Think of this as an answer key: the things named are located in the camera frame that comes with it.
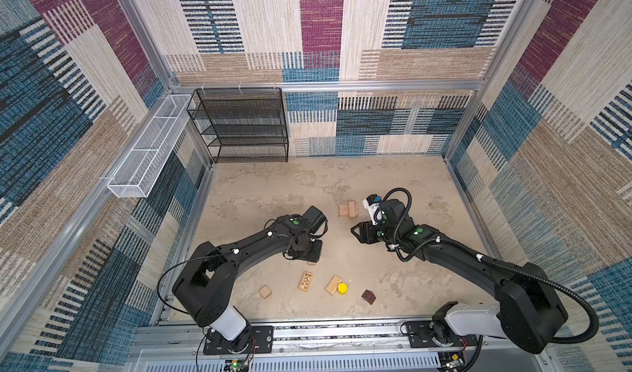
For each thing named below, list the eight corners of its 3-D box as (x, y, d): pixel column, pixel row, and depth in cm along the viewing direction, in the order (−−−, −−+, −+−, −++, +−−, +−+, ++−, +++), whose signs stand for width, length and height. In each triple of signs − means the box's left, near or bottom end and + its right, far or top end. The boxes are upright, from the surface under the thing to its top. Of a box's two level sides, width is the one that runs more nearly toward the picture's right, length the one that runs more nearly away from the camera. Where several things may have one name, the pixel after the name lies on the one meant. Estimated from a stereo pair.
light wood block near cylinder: (324, 290, 84) (325, 288, 83) (333, 275, 88) (334, 273, 86) (333, 295, 83) (333, 294, 82) (342, 280, 86) (342, 278, 85)
